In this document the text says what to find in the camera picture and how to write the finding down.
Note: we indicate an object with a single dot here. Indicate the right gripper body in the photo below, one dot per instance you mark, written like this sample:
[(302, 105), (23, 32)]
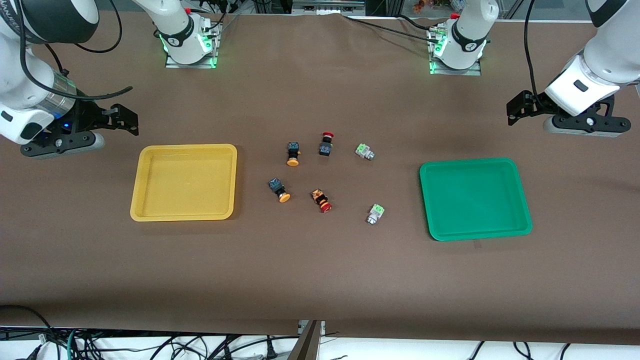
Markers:
[(86, 116)]

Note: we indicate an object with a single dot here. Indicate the yellow push button switch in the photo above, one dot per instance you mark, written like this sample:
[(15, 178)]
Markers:
[(278, 188), (293, 152)]

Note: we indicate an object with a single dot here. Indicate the red button with orange body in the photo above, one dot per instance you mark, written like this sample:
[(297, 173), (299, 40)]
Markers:
[(320, 199)]

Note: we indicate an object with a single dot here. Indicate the green push button switch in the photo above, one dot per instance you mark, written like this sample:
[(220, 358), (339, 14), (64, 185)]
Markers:
[(375, 214), (365, 151)]

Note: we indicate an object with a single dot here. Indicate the yellow plastic tray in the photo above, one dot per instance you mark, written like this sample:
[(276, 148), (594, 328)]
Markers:
[(182, 182)]

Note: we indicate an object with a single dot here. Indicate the green plastic tray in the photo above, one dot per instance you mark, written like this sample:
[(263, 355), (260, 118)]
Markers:
[(475, 200)]

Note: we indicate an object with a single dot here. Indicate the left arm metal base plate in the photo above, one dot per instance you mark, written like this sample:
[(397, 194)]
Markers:
[(455, 72)]

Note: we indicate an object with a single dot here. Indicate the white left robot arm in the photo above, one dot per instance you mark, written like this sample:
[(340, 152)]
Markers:
[(615, 55)]

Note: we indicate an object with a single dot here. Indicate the brown table post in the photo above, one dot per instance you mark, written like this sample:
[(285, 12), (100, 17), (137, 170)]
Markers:
[(305, 346)]

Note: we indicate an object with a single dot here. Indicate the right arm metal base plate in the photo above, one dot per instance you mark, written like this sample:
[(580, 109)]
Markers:
[(192, 65)]

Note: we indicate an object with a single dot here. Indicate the red button with black body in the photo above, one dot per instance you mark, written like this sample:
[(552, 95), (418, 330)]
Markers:
[(326, 146)]

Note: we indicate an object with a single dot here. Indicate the colourful background toys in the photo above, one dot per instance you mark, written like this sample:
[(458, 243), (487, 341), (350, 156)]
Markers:
[(425, 5)]

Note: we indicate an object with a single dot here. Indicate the white metal bracket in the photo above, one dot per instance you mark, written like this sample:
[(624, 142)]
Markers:
[(322, 327)]

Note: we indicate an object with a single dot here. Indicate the brown table cover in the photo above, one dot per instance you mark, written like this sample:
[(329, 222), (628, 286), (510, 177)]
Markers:
[(320, 275)]

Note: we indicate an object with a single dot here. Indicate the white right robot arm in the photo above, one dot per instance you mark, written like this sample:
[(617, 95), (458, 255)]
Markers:
[(10, 85)]

